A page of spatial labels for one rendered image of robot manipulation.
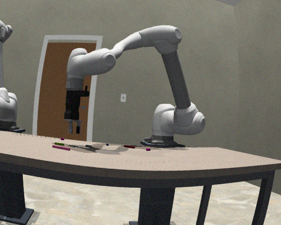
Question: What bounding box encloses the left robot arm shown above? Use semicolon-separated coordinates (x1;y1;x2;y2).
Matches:
67;25;205;145

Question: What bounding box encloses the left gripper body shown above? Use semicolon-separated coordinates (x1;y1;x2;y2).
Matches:
64;78;90;120

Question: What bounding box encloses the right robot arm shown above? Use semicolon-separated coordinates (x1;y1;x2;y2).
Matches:
0;21;19;130

